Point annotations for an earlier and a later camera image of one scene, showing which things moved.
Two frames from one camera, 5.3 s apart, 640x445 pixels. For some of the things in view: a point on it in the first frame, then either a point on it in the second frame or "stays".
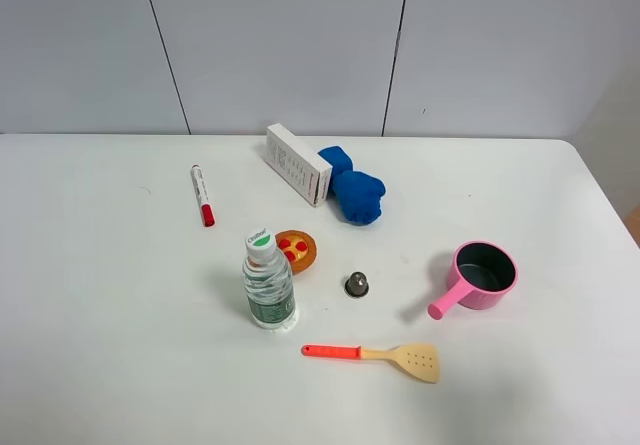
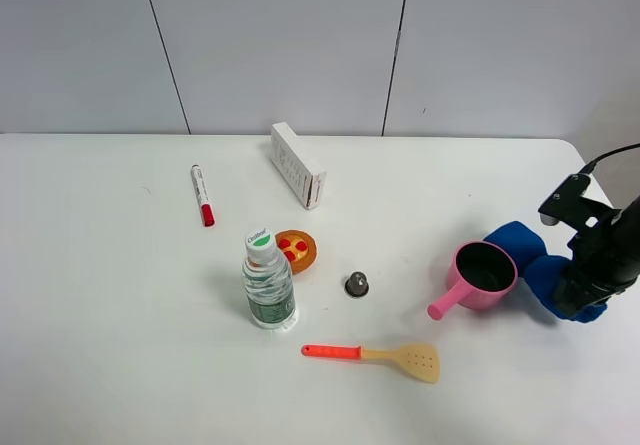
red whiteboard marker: [206, 209] stays
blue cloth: [358, 193] → [541, 269]
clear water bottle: [268, 282] stays
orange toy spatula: [417, 361] stays
